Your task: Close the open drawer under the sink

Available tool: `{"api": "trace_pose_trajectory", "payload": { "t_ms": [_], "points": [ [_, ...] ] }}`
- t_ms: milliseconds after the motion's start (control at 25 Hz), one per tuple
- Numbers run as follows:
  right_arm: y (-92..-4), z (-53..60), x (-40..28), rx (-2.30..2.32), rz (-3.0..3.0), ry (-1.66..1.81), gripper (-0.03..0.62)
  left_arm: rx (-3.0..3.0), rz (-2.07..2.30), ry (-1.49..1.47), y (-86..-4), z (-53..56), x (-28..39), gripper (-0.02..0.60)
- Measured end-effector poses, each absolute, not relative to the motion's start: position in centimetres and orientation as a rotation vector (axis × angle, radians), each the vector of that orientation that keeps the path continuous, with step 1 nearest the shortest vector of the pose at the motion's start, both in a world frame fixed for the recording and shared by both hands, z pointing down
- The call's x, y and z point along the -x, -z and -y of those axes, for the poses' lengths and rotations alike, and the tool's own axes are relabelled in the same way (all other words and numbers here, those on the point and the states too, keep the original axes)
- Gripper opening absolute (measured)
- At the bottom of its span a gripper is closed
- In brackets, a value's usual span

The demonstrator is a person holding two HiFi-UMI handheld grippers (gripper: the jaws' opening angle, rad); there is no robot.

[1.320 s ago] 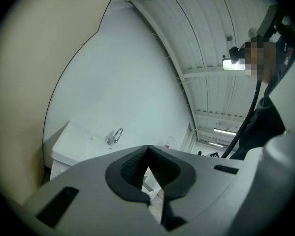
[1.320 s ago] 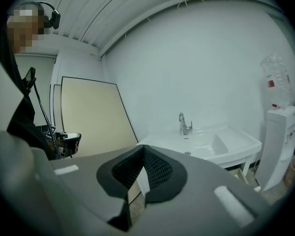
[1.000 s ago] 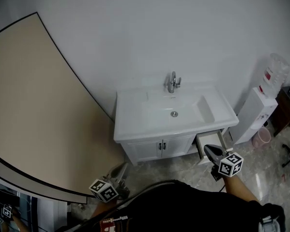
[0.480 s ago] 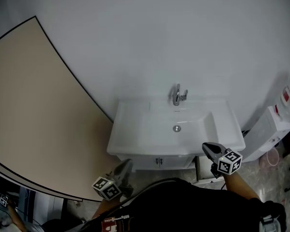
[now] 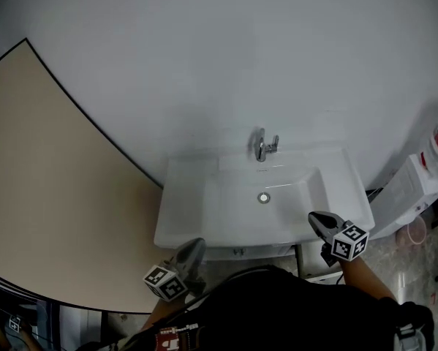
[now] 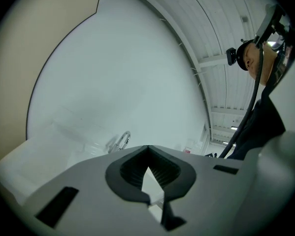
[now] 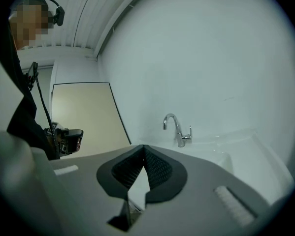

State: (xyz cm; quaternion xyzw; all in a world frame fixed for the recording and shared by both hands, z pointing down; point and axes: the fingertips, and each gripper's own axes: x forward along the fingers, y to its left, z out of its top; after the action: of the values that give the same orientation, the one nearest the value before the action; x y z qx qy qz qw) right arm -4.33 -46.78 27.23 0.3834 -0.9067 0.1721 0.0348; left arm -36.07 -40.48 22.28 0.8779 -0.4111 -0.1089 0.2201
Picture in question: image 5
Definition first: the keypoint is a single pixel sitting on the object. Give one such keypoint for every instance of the person's right forearm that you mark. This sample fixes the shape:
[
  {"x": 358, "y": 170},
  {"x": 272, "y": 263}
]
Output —
[{"x": 365, "y": 280}]

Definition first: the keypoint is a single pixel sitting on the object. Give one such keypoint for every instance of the brown leather pouch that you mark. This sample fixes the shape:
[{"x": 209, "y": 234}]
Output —
[{"x": 167, "y": 342}]

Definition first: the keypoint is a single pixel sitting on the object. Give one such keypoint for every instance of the person's left forearm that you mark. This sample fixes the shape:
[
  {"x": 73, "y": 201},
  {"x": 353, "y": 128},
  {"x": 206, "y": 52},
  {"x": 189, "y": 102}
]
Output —
[{"x": 156, "y": 314}]

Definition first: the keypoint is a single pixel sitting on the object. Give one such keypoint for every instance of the chrome faucet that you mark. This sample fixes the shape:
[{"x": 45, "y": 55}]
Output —
[{"x": 261, "y": 148}]

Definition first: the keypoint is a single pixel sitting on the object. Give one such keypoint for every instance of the white sink basin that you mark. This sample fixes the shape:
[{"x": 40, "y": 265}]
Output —
[{"x": 240, "y": 210}]

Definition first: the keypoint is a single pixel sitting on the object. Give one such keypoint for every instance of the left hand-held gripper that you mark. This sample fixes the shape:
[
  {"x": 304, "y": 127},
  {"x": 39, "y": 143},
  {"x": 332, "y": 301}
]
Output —
[{"x": 165, "y": 283}]

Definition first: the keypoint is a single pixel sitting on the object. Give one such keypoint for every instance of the white water dispenser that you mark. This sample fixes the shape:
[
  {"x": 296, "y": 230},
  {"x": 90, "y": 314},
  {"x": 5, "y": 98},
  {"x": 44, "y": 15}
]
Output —
[{"x": 405, "y": 196}]

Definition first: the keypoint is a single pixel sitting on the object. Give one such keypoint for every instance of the pink waste bin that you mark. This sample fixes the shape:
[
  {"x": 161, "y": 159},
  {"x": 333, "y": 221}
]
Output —
[{"x": 418, "y": 232}]

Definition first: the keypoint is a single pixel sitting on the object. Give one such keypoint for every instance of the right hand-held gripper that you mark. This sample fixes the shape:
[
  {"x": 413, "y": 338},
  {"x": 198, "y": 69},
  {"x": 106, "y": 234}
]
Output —
[{"x": 350, "y": 243}]

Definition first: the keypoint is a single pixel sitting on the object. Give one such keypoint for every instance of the large beige board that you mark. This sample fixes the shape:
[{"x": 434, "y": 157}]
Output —
[{"x": 57, "y": 177}]

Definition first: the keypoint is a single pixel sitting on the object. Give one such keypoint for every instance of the person's black clothed body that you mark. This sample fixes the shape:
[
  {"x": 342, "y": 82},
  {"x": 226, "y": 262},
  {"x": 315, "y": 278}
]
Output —
[{"x": 277, "y": 313}]

